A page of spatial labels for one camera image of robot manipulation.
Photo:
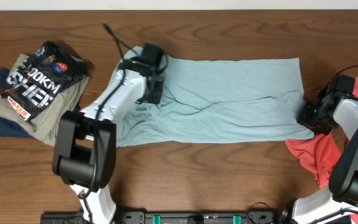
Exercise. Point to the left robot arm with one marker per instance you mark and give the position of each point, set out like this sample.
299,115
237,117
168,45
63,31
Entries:
85,150

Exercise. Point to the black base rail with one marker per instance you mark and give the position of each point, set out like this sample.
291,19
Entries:
255,215

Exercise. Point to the red t-shirt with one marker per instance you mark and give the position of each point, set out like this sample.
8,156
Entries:
318,155

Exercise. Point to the khaki folded garment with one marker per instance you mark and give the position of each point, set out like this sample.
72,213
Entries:
44,126

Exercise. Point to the black printed folded shirt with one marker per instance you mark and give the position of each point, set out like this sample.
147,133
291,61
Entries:
36,81

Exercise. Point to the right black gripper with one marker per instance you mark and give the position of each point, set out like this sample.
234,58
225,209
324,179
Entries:
303,119

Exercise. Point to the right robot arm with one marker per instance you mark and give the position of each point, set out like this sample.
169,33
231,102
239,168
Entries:
340,197

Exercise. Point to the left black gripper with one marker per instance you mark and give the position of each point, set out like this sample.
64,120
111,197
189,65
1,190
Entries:
156,98

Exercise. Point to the navy blue folded garment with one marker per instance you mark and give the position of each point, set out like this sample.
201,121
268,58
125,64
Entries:
9,128

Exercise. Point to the light blue t-shirt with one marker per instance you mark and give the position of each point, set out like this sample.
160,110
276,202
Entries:
220,101

